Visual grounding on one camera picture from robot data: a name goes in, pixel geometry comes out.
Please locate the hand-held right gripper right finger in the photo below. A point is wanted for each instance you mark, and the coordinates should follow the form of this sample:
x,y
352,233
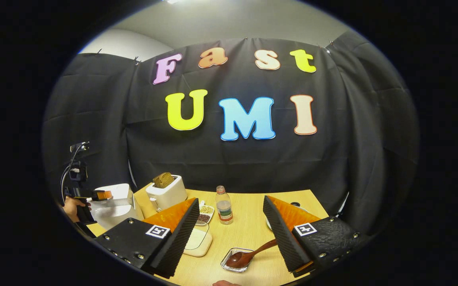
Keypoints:
x,y
284,240

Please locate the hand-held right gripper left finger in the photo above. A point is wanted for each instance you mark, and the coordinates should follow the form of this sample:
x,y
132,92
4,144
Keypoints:
x,y
177,242

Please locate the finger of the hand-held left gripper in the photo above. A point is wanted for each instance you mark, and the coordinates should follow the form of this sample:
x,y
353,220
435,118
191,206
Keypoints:
x,y
94,195

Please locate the clear tray of white rice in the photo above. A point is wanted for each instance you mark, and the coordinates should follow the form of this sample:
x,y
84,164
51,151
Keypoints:
x,y
199,240

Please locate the white rice cooker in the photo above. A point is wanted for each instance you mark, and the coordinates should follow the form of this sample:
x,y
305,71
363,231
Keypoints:
x,y
115,210

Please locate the brown wooden spoon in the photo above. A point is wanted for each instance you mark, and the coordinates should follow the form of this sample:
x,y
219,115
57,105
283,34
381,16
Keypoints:
x,y
239,259

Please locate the small clear chopstick holder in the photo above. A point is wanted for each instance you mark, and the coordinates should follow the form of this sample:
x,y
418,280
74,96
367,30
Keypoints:
x,y
229,266

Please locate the pale green plate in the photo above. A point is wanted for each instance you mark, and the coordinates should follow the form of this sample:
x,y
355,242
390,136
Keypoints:
x,y
301,207

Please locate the white toaster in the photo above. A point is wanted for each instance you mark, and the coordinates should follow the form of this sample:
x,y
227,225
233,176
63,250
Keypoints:
x,y
169,194

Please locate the clear plastic bottle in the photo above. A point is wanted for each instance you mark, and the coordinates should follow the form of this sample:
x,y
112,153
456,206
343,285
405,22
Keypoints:
x,y
224,208

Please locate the brown bread slice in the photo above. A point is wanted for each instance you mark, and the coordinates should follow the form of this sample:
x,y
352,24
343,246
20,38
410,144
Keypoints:
x,y
163,180

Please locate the black backdrop cloth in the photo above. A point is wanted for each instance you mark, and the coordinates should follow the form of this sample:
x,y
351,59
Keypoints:
x,y
352,139

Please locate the long ceiling light panel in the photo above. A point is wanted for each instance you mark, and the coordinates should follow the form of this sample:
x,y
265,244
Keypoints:
x,y
173,1

